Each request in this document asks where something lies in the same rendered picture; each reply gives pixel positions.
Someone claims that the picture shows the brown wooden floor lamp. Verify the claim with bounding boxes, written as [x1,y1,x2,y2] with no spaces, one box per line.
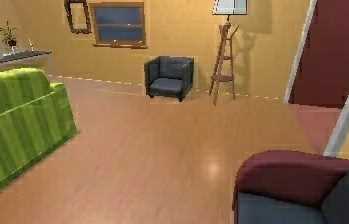
[208,0,249,107]

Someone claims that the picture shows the green striped sofa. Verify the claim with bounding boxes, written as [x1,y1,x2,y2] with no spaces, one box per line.
[0,67,79,202]

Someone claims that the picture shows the dark framed wall picture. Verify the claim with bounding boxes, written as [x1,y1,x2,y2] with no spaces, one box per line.
[63,0,93,35]

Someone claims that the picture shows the dark grey side table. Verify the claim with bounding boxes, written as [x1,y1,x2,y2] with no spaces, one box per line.
[0,49,56,77]

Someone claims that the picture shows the green potted house plant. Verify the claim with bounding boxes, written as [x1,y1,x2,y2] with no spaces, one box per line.
[0,20,19,48]

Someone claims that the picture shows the maroon armchair with grey cushions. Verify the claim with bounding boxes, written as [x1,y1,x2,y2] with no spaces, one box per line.
[232,150,349,224]

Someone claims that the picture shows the wooden framed window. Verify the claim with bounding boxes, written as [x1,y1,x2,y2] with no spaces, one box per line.
[89,1,148,50]

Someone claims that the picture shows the dark grey armchair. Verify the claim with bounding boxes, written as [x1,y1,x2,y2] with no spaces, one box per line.
[143,55,195,103]

